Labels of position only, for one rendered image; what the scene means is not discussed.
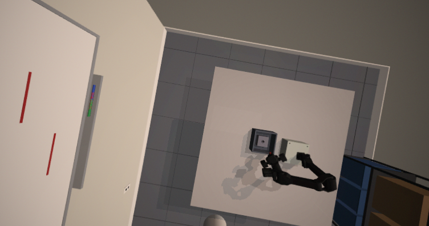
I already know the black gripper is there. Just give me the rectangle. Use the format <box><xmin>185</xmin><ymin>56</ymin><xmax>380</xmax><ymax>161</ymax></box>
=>
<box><xmin>260</xmin><ymin>153</ymin><xmax>287</xmax><ymax>168</ymax></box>

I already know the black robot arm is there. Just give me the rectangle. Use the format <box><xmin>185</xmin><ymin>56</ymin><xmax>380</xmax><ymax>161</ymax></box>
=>
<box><xmin>262</xmin><ymin>152</ymin><xmax>337</xmax><ymax>192</ymax></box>

